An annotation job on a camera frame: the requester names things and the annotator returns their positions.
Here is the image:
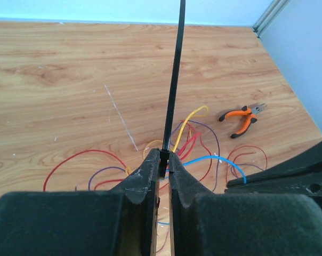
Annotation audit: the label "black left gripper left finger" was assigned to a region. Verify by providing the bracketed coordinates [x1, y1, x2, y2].
[0, 149, 160, 255]

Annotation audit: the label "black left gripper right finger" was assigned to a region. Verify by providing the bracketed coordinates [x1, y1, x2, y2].
[169, 154, 322, 255]

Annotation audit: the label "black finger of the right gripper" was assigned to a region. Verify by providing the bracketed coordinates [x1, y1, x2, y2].
[227, 141, 322, 187]
[226, 172, 322, 205]

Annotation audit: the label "black zip tie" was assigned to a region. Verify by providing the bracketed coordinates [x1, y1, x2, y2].
[159, 0, 186, 178]

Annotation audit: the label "orange black needle-nose pliers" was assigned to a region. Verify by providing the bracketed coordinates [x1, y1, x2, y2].
[218, 103, 267, 139]

